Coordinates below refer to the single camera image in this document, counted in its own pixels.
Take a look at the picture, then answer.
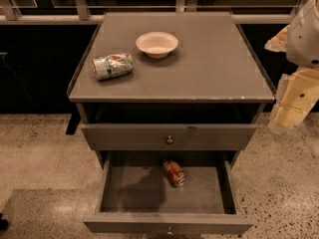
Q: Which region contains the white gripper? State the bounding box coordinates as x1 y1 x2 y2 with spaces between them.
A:
264 0 319 133

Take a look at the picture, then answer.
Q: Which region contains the red coke can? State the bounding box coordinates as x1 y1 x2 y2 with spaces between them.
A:
162 159 185 187

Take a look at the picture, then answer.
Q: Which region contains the grey drawer cabinet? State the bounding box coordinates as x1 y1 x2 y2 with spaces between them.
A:
66 11 277 171

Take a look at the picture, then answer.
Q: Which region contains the brass top drawer knob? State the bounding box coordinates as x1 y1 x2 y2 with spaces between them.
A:
165 135 174 144

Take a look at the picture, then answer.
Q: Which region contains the brass drawer knob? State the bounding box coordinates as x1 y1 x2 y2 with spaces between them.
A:
165 135 174 144
166 226 173 236

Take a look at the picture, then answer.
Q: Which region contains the green white soda can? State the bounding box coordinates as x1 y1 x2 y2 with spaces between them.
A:
92 53 134 81

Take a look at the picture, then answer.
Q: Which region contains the closed grey top drawer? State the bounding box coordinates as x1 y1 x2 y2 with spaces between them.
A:
82 123 256 151

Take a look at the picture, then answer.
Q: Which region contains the open grey middle drawer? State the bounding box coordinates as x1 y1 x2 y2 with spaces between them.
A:
84 151 253 235

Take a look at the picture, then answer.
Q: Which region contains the brass middle drawer knob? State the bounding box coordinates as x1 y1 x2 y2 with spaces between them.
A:
166 226 173 236

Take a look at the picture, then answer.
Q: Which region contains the white bowl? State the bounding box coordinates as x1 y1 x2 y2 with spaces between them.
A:
136 32 178 59

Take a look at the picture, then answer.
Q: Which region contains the metal window railing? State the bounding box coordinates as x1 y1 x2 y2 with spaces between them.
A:
0 0 308 24

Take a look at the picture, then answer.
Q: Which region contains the black object at floor edge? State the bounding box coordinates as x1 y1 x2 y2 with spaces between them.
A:
0 213 9 230

